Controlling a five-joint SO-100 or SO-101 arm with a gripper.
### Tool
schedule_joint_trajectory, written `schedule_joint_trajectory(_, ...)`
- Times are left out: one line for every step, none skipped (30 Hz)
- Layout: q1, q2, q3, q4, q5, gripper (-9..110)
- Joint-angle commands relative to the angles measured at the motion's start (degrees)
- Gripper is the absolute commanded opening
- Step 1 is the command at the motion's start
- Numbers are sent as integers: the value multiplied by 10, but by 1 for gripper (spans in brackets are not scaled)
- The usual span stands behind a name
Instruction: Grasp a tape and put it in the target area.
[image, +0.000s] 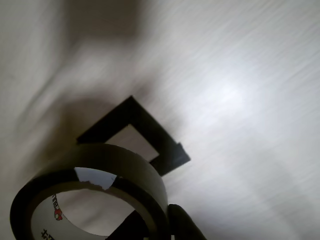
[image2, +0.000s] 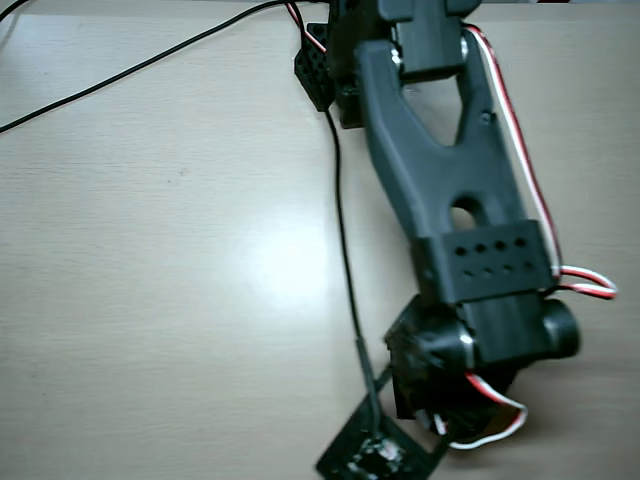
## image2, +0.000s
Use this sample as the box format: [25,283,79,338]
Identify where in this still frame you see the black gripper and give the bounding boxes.
[384,297,520,436]

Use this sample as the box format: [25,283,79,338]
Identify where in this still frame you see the red white servo cable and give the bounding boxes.
[432,370,530,451]
[462,25,619,301]

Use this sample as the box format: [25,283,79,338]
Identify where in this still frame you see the black camera mount with board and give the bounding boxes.
[314,364,451,480]

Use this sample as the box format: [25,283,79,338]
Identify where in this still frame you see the thin black camera cable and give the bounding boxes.
[322,109,384,436]

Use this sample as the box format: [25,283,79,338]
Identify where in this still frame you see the long black cable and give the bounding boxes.
[0,0,301,135]

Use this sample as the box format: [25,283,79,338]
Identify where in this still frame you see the short black cable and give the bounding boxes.
[0,0,29,25]

